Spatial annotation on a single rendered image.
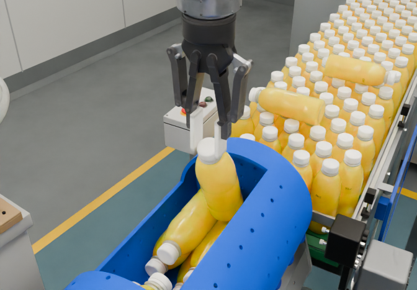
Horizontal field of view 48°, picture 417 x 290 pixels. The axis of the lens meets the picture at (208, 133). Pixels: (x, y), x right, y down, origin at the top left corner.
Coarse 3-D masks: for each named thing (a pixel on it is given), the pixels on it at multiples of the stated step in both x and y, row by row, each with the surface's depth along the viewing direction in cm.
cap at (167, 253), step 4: (164, 244) 85; (168, 244) 85; (160, 248) 84; (164, 248) 84; (168, 248) 84; (172, 248) 84; (160, 252) 85; (164, 252) 84; (168, 252) 84; (172, 252) 84; (176, 252) 85; (160, 256) 86; (164, 256) 85; (168, 256) 84; (172, 256) 84; (176, 256) 84; (164, 260) 86; (168, 260) 85; (172, 260) 84; (168, 264) 85; (172, 264) 85
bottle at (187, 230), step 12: (192, 204) 92; (204, 204) 92; (180, 216) 89; (192, 216) 89; (204, 216) 90; (168, 228) 88; (180, 228) 87; (192, 228) 87; (204, 228) 89; (168, 240) 86; (180, 240) 86; (192, 240) 87; (180, 252) 85
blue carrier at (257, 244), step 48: (240, 144) 92; (192, 192) 107; (288, 192) 87; (144, 240) 93; (240, 240) 75; (288, 240) 84; (96, 288) 64; (144, 288) 64; (192, 288) 66; (240, 288) 71
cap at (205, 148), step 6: (204, 138) 77; (210, 138) 77; (198, 144) 77; (204, 144) 76; (210, 144) 76; (198, 150) 76; (204, 150) 76; (210, 150) 75; (204, 156) 75; (210, 156) 75
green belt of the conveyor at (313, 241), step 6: (396, 114) 166; (306, 234) 117; (312, 234) 118; (318, 234) 118; (324, 234) 118; (312, 240) 116; (318, 240) 116; (324, 240) 116; (312, 246) 116; (318, 246) 115; (324, 246) 115; (312, 252) 116; (318, 252) 115; (324, 252) 115; (318, 258) 116; (324, 258) 115; (330, 264) 116; (336, 264) 114
